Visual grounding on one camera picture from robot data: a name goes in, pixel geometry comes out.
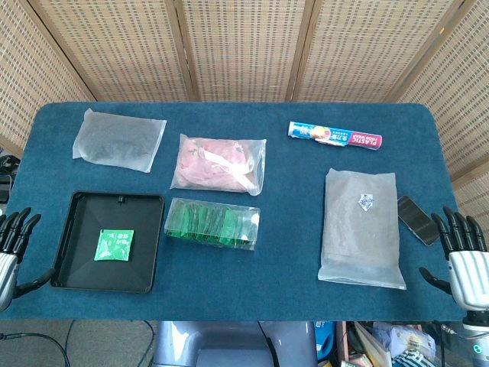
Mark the black plastic tray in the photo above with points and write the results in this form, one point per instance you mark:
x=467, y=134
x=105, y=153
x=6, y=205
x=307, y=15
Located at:
x=84, y=218

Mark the black smartphone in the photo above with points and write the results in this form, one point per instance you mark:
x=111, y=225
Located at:
x=418, y=219

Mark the woven folding screen panel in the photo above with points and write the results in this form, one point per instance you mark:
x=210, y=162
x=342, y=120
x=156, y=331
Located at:
x=114, y=49
x=244, y=49
x=458, y=114
x=23, y=76
x=366, y=49

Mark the white plastic bag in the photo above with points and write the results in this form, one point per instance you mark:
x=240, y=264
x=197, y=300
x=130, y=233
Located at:
x=405, y=336

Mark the frosted bag with dark contents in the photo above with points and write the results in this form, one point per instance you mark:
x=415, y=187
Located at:
x=118, y=141

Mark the plastic food wrap box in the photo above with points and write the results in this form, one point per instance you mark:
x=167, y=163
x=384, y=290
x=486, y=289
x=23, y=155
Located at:
x=336, y=136

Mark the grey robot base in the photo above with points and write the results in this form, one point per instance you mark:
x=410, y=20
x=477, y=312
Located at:
x=229, y=340

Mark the clear box of green sachets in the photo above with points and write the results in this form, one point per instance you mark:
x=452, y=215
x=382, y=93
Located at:
x=210, y=241

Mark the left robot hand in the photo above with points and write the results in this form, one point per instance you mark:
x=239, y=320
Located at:
x=8, y=275

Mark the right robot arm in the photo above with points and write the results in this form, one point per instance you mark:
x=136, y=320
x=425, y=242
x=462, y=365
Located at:
x=477, y=332

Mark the green tea sachet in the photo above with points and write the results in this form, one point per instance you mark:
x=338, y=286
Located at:
x=114, y=245

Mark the black device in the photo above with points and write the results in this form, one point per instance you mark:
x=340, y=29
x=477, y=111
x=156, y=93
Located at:
x=5, y=183

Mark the striped teal cloth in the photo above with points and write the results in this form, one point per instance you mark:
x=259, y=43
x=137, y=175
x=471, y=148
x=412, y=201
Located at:
x=412, y=360

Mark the blue tablecloth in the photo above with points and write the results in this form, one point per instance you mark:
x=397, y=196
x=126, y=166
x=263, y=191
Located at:
x=282, y=229

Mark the clear bag with pink cloth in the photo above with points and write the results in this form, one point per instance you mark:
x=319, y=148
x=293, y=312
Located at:
x=214, y=164

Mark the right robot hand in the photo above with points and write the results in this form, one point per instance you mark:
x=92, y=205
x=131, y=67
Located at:
x=470, y=275

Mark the large frosted bag with label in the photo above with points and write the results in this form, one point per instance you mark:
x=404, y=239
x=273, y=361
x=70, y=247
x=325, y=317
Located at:
x=359, y=237

